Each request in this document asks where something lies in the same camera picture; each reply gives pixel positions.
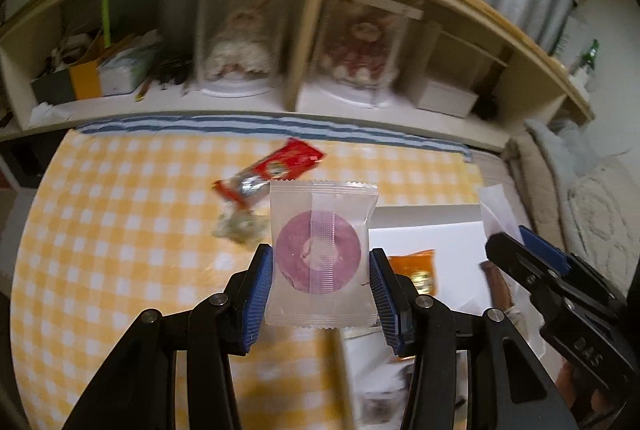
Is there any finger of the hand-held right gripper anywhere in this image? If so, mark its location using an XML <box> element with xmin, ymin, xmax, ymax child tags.
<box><xmin>486</xmin><ymin>232</ymin><xmax>567</xmax><ymax>317</ymax></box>
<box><xmin>519</xmin><ymin>225</ymin><xmax>627</xmax><ymax>311</ymax></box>

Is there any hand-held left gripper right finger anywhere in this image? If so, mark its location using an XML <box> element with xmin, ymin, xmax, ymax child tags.
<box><xmin>369</xmin><ymin>247</ymin><xmax>576</xmax><ymax>430</ymax></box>

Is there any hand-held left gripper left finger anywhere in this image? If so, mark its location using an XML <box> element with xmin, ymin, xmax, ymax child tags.
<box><xmin>62</xmin><ymin>244</ymin><xmax>275</xmax><ymax>430</ymax></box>

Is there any brown snack packet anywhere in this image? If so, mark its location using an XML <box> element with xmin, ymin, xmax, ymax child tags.
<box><xmin>480</xmin><ymin>260</ymin><xmax>516</xmax><ymax>311</ymax></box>

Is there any orange snack packet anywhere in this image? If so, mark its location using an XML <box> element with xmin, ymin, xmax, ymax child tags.
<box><xmin>387</xmin><ymin>250</ymin><xmax>438</xmax><ymax>296</ymax></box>

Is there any pink round pastry packet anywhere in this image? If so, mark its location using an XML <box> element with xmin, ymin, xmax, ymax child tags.
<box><xmin>263</xmin><ymin>180</ymin><xmax>379</xmax><ymax>328</ymax></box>

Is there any white square tray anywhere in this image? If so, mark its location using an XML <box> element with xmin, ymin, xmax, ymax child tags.
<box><xmin>335</xmin><ymin>204</ymin><xmax>546</xmax><ymax>430</ymax></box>

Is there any crumpled clear wrapper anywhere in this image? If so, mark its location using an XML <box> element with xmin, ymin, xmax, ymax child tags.
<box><xmin>477</xmin><ymin>182</ymin><xmax>523</xmax><ymax>246</ymax></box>

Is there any white fluffy pillow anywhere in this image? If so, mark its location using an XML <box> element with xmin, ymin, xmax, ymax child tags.
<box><xmin>567</xmin><ymin>155</ymin><xmax>640</xmax><ymax>291</ymax></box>

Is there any beige fluffy blanket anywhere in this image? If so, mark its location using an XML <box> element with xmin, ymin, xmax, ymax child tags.
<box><xmin>505</xmin><ymin>130</ymin><xmax>556</xmax><ymax>221</ymax></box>

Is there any crumpled pale snack wrapper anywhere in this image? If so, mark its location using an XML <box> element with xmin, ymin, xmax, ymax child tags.
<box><xmin>212</xmin><ymin>207</ymin><xmax>268</xmax><ymax>246</ymax></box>

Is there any pink bed sheet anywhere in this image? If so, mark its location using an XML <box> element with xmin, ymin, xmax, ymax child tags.
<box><xmin>472</xmin><ymin>150</ymin><xmax>521</xmax><ymax>206</ymax></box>

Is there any grey blanket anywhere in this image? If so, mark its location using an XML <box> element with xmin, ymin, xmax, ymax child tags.
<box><xmin>525</xmin><ymin>117</ymin><xmax>640</xmax><ymax>221</ymax></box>

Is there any yellow checked tablecloth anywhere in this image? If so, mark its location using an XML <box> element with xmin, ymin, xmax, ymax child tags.
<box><xmin>10</xmin><ymin>127</ymin><xmax>483</xmax><ymax>430</ymax></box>

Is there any red snack packet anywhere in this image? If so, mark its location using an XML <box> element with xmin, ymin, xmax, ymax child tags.
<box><xmin>212</xmin><ymin>137</ymin><xmax>325</xmax><ymax>206</ymax></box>

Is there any blue striped cloth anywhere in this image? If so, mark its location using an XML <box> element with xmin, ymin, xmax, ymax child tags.
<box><xmin>75</xmin><ymin>115</ymin><xmax>473</xmax><ymax>163</ymax></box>

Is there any green bottle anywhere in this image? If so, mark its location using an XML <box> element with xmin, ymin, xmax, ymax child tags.
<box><xmin>582</xmin><ymin>39</ymin><xmax>601</xmax><ymax>76</ymax></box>

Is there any wooden shelf unit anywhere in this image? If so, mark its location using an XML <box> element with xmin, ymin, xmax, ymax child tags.
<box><xmin>0</xmin><ymin>0</ymin><xmax>596</xmax><ymax>151</ymax></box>

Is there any doll in red dress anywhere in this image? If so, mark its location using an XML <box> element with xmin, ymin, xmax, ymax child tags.
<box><xmin>305</xmin><ymin>0</ymin><xmax>416</xmax><ymax>108</ymax></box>

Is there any doll in cream dress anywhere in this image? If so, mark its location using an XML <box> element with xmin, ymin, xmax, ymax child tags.
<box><xmin>197</xmin><ymin>0</ymin><xmax>291</xmax><ymax>96</ymax></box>

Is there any pale green box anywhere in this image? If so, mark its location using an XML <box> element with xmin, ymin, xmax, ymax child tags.
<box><xmin>97</xmin><ymin>35</ymin><xmax>163</xmax><ymax>96</ymax></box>

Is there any orange box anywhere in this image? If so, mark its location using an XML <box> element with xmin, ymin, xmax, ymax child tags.
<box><xmin>70</xmin><ymin>35</ymin><xmax>108</xmax><ymax>101</ymax></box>

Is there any dark grey box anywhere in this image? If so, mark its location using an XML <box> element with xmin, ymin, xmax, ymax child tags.
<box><xmin>31</xmin><ymin>72</ymin><xmax>76</xmax><ymax>106</ymax></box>

